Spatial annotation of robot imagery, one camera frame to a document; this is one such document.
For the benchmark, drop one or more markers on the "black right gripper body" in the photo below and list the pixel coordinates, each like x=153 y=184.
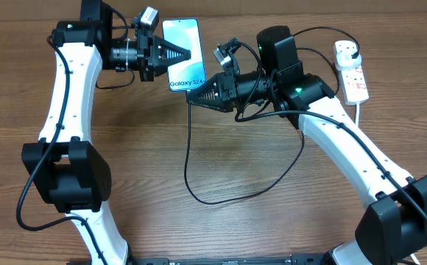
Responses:
x=232 y=89

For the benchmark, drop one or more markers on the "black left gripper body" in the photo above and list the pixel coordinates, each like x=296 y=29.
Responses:
x=143 y=50

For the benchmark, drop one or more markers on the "blue Galaxy smartphone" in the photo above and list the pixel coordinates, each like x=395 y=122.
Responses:
x=188 y=72

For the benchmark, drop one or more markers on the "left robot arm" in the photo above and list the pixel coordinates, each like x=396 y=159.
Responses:
x=63 y=164

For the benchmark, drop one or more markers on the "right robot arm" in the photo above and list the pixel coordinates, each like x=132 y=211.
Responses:
x=394 y=224

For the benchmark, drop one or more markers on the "white charger plug adapter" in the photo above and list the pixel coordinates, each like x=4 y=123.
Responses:
x=345 y=61

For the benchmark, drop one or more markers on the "white power strip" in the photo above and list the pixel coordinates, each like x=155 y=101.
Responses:
x=352 y=81

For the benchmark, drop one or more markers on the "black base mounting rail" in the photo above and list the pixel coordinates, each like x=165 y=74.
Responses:
x=232 y=260

